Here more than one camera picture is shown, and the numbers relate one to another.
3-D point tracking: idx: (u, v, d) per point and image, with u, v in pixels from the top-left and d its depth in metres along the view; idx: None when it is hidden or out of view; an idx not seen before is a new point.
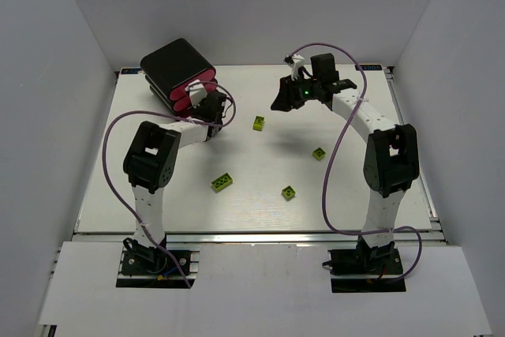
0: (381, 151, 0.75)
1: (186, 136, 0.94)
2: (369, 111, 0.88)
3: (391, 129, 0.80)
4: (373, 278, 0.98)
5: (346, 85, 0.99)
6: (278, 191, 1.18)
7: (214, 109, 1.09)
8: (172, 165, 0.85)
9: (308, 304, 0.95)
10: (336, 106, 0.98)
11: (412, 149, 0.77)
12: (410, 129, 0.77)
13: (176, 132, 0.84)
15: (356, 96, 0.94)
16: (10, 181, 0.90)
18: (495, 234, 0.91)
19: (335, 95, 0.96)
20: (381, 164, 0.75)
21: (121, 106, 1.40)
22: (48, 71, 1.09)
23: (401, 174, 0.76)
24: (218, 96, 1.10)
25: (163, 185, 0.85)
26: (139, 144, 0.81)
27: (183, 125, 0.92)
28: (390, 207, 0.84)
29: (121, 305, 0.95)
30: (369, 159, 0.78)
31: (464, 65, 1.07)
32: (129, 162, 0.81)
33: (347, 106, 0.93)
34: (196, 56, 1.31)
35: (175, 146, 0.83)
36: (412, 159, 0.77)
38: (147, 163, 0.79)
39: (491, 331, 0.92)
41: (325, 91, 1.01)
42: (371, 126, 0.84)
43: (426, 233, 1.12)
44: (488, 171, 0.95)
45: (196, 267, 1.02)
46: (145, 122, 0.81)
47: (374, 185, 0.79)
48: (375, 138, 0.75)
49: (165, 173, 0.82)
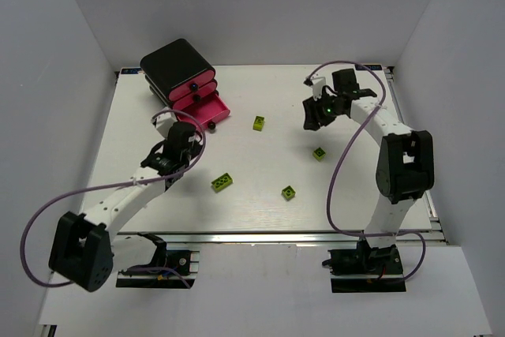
0: (394, 154, 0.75)
1: (131, 206, 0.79)
2: (387, 117, 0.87)
3: (408, 133, 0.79)
4: (374, 278, 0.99)
5: (366, 93, 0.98)
6: (278, 191, 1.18)
7: (177, 147, 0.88)
8: (108, 260, 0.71)
9: (308, 304, 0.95)
10: (353, 112, 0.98)
11: (426, 156, 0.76)
12: (426, 133, 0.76)
13: (102, 225, 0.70)
15: (374, 102, 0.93)
16: (10, 182, 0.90)
18: (495, 234, 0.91)
19: (353, 101, 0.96)
20: (393, 170, 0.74)
21: (121, 106, 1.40)
22: (48, 72, 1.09)
23: (415, 183, 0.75)
24: (182, 130, 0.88)
25: (100, 283, 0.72)
26: (62, 245, 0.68)
27: (121, 199, 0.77)
28: (397, 215, 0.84)
29: (121, 306, 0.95)
30: (383, 164, 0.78)
31: (464, 65, 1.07)
32: (54, 267, 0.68)
33: (364, 111, 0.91)
34: (201, 59, 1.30)
35: (105, 245, 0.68)
36: (425, 166, 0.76)
38: (73, 270, 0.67)
39: (491, 331, 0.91)
41: (344, 99, 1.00)
42: (386, 131, 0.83)
43: (426, 233, 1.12)
44: (488, 171, 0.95)
45: (196, 267, 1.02)
46: (65, 219, 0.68)
47: (385, 191, 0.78)
48: (390, 143, 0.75)
49: (98, 275, 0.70)
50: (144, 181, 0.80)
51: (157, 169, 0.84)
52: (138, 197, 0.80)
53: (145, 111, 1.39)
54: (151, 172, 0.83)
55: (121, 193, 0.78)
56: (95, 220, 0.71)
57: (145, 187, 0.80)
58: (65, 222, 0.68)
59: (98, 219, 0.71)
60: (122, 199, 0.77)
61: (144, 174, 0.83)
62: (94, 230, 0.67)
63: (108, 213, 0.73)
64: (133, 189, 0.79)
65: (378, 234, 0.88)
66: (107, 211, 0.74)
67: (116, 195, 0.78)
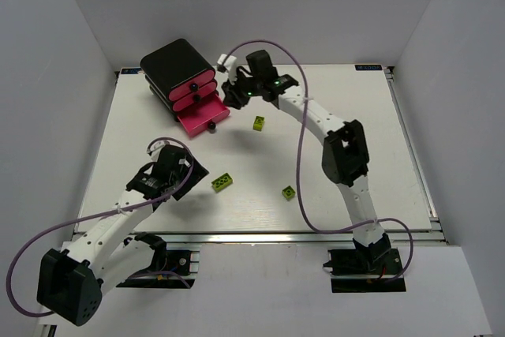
0: (337, 151, 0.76)
1: (117, 236, 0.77)
2: (319, 110, 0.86)
3: (342, 126, 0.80)
4: (373, 278, 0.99)
5: (289, 82, 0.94)
6: (278, 191, 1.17)
7: (168, 166, 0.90)
8: (95, 293, 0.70)
9: (308, 305, 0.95)
10: (282, 106, 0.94)
11: (360, 139, 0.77)
12: (357, 122, 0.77)
13: (86, 261, 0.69)
15: (301, 94, 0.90)
16: (10, 181, 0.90)
18: (495, 234, 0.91)
19: (279, 95, 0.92)
20: (337, 161, 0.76)
21: (121, 106, 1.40)
22: (47, 71, 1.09)
23: (356, 165, 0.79)
24: (173, 152, 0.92)
25: (90, 315, 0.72)
26: (48, 282, 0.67)
27: (106, 230, 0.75)
28: (363, 195, 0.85)
29: (120, 306, 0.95)
30: (327, 157, 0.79)
31: (465, 65, 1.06)
32: (42, 301, 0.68)
33: (294, 106, 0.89)
34: (198, 58, 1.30)
35: (90, 281, 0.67)
36: (362, 149, 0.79)
38: (60, 305, 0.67)
39: (491, 331, 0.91)
41: (268, 91, 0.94)
42: (324, 127, 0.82)
43: (426, 233, 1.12)
44: (488, 170, 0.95)
45: (196, 268, 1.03)
46: (48, 256, 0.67)
47: (334, 177, 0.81)
48: (329, 139, 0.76)
49: (86, 308, 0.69)
50: (129, 209, 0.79)
51: (144, 191, 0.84)
52: (124, 226, 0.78)
53: (144, 111, 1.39)
54: (136, 196, 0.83)
55: (106, 225, 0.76)
56: (78, 256, 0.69)
57: (130, 215, 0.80)
58: (49, 259, 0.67)
59: (80, 256, 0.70)
60: (107, 230, 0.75)
61: (129, 198, 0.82)
62: (77, 267, 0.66)
63: (91, 246, 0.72)
64: (117, 218, 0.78)
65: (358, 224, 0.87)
66: (91, 245, 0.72)
67: (102, 225, 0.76)
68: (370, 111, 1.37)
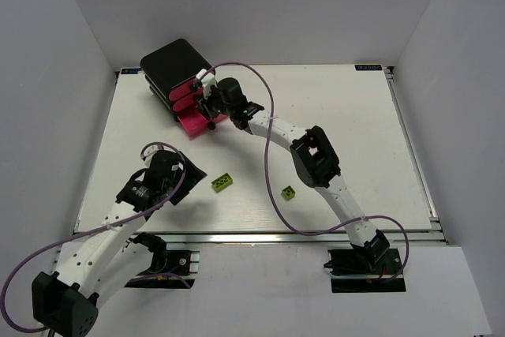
0: (302, 153, 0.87)
1: (109, 252, 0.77)
2: (283, 125, 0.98)
3: (304, 133, 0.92)
4: (373, 278, 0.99)
5: (256, 108, 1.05)
6: (278, 191, 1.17)
7: (160, 174, 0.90)
8: (91, 311, 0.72)
9: (308, 305, 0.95)
10: (252, 130, 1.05)
11: (323, 141, 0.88)
12: (318, 128, 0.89)
13: (76, 285, 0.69)
15: (267, 115, 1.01)
16: (10, 182, 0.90)
18: (495, 234, 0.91)
19: (249, 121, 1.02)
20: (307, 166, 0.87)
21: (121, 106, 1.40)
22: (47, 72, 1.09)
23: (327, 166, 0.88)
24: (166, 158, 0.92)
25: (87, 330, 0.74)
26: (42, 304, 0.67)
27: (96, 248, 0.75)
28: (344, 194, 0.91)
29: (120, 306, 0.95)
30: (298, 164, 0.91)
31: (464, 65, 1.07)
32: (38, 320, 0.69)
33: (262, 127, 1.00)
34: (197, 58, 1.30)
35: (82, 302, 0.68)
36: (328, 151, 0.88)
38: (55, 326, 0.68)
39: (491, 331, 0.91)
41: (241, 120, 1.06)
42: (289, 138, 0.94)
43: (426, 233, 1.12)
44: (488, 170, 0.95)
45: (196, 267, 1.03)
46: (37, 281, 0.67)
47: (310, 183, 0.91)
48: (294, 146, 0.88)
49: (82, 325, 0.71)
50: (118, 224, 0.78)
51: (134, 202, 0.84)
52: (114, 241, 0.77)
53: (144, 111, 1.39)
54: (125, 209, 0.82)
55: (95, 243, 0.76)
56: (68, 278, 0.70)
57: (120, 230, 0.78)
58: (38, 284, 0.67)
59: (70, 278, 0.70)
60: (97, 249, 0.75)
61: (117, 213, 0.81)
62: (68, 291, 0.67)
63: (82, 267, 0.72)
64: (107, 234, 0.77)
65: (349, 221, 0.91)
66: (80, 266, 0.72)
67: (91, 244, 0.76)
68: (370, 111, 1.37)
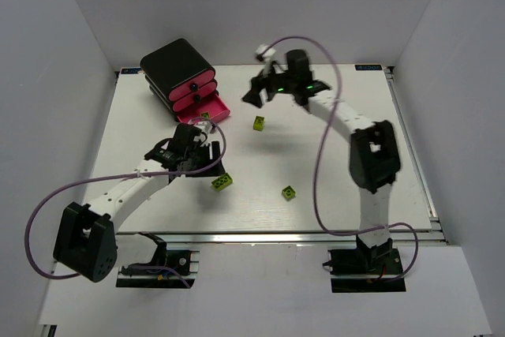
0: (363, 147, 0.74)
1: (136, 197, 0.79)
2: (348, 112, 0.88)
3: (372, 126, 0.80)
4: (373, 278, 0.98)
5: (322, 87, 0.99)
6: (278, 190, 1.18)
7: (183, 144, 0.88)
8: (112, 252, 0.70)
9: (308, 305, 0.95)
10: (312, 110, 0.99)
11: (391, 141, 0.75)
12: (389, 125, 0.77)
13: (108, 215, 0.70)
15: (331, 97, 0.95)
16: (10, 181, 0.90)
18: (495, 234, 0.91)
19: (311, 99, 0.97)
20: (364, 161, 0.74)
21: (121, 106, 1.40)
22: (47, 72, 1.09)
23: (387, 169, 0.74)
24: (190, 129, 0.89)
25: (104, 276, 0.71)
26: (68, 235, 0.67)
27: (126, 190, 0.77)
28: (381, 204, 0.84)
29: (120, 305, 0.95)
30: (354, 159, 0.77)
31: (465, 65, 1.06)
32: (58, 256, 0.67)
33: (324, 107, 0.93)
34: (198, 58, 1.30)
35: (110, 235, 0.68)
36: (394, 152, 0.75)
38: (77, 260, 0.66)
39: (491, 331, 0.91)
41: (301, 95, 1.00)
42: (350, 126, 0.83)
43: (426, 233, 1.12)
44: (488, 170, 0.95)
45: (196, 267, 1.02)
46: (71, 207, 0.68)
47: (363, 183, 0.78)
48: (355, 137, 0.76)
49: (102, 265, 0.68)
50: (148, 174, 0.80)
51: (161, 161, 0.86)
52: (141, 189, 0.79)
53: (144, 111, 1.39)
54: (153, 165, 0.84)
55: (126, 185, 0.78)
56: (99, 210, 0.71)
57: (148, 180, 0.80)
58: (70, 212, 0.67)
59: (102, 210, 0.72)
60: (126, 190, 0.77)
61: (147, 166, 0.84)
62: (99, 220, 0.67)
63: (112, 203, 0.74)
64: (136, 181, 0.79)
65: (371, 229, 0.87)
66: (111, 202, 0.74)
67: (121, 186, 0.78)
68: (370, 111, 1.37)
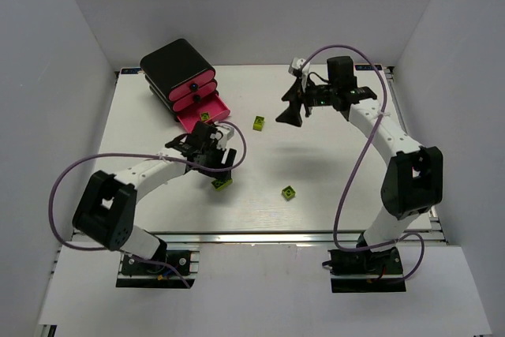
0: (403, 173, 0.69)
1: (157, 177, 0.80)
2: (393, 129, 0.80)
3: (416, 150, 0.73)
4: (374, 278, 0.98)
5: (365, 94, 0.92)
6: (278, 191, 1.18)
7: (201, 137, 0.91)
8: (129, 222, 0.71)
9: (308, 305, 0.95)
10: (354, 118, 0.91)
11: (435, 172, 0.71)
12: (436, 151, 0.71)
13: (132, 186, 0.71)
15: (376, 108, 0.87)
16: (10, 181, 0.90)
18: (495, 234, 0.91)
19: (353, 105, 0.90)
20: (399, 186, 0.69)
21: (121, 106, 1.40)
22: (47, 71, 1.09)
23: (422, 200, 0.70)
24: (207, 125, 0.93)
25: (118, 248, 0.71)
26: (90, 201, 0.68)
27: (150, 167, 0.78)
28: (399, 225, 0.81)
29: (121, 306, 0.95)
30: (389, 181, 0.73)
31: (465, 65, 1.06)
32: (78, 222, 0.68)
33: (367, 119, 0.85)
34: (198, 58, 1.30)
35: (132, 204, 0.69)
36: (435, 184, 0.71)
38: (96, 226, 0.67)
39: (491, 331, 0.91)
41: (342, 100, 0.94)
42: (393, 146, 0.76)
43: (426, 233, 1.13)
44: (488, 170, 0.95)
45: (196, 267, 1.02)
46: (98, 174, 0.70)
47: (391, 207, 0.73)
48: (398, 159, 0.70)
49: (119, 234, 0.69)
50: (170, 158, 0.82)
51: (180, 149, 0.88)
52: (162, 170, 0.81)
53: (144, 111, 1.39)
54: (174, 151, 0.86)
55: (149, 165, 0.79)
56: (125, 179, 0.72)
57: (170, 163, 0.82)
58: (95, 178, 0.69)
59: (127, 179, 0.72)
60: (150, 167, 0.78)
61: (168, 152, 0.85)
62: (122, 188, 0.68)
63: (136, 176, 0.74)
64: (158, 161, 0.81)
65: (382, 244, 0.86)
66: (135, 175, 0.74)
67: (144, 163, 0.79)
68: None
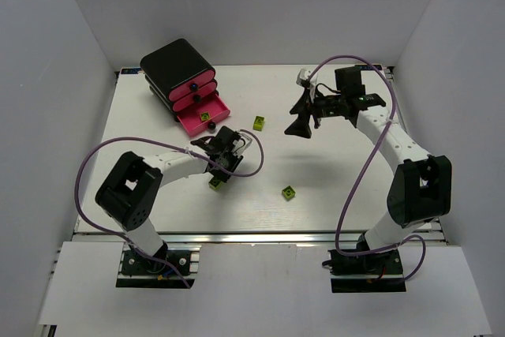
0: (410, 181, 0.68)
1: (178, 169, 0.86)
2: (401, 137, 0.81)
3: (424, 159, 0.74)
4: (373, 278, 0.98)
5: (374, 101, 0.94)
6: (278, 190, 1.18)
7: (224, 141, 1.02)
8: (147, 206, 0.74)
9: (308, 305, 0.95)
10: (360, 125, 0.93)
11: (443, 181, 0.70)
12: (445, 160, 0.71)
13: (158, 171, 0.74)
15: (384, 116, 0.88)
16: (9, 181, 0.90)
18: (495, 234, 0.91)
19: (361, 111, 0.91)
20: (405, 196, 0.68)
21: (121, 106, 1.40)
22: (47, 72, 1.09)
23: (428, 211, 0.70)
24: (231, 132, 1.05)
25: (132, 228, 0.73)
26: (115, 177, 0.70)
27: (175, 158, 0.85)
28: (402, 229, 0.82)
29: (121, 306, 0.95)
30: (396, 189, 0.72)
31: (465, 65, 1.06)
32: (100, 196, 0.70)
33: (375, 125, 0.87)
34: (198, 58, 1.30)
35: (154, 188, 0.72)
36: (443, 194, 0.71)
38: (117, 202, 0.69)
39: (491, 331, 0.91)
41: (350, 106, 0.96)
42: (400, 153, 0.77)
43: (426, 233, 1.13)
44: (488, 170, 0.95)
45: (196, 267, 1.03)
46: (129, 154, 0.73)
47: (398, 217, 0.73)
48: (405, 168, 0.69)
49: (136, 216, 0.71)
50: (195, 154, 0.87)
51: (204, 148, 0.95)
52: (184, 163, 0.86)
53: (144, 112, 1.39)
54: (200, 148, 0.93)
55: (174, 155, 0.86)
56: (152, 162, 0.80)
57: (192, 158, 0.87)
58: (126, 158, 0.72)
59: (153, 163, 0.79)
60: (175, 158, 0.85)
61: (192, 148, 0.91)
62: (148, 170, 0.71)
63: (162, 162, 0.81)
64: (183, 155, 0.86)
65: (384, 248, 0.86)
66: (161, 162, 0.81)
67: (171, 153, 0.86)
68: None
